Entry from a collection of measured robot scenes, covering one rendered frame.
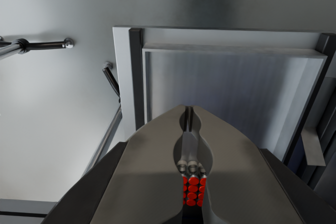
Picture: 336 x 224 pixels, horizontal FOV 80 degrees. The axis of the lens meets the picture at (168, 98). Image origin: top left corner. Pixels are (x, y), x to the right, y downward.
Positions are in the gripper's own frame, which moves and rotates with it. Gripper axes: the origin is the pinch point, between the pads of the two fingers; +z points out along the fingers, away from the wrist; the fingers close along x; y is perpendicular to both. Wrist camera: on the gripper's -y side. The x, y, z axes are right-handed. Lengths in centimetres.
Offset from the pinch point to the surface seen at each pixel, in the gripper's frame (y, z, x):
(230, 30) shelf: -0.9, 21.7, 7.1
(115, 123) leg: 54, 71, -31
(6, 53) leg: 24, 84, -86
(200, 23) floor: 11, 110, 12
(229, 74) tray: 6.2, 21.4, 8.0
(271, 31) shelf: -0.9, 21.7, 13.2
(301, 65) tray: 4.2, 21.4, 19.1
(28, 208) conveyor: 50, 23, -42
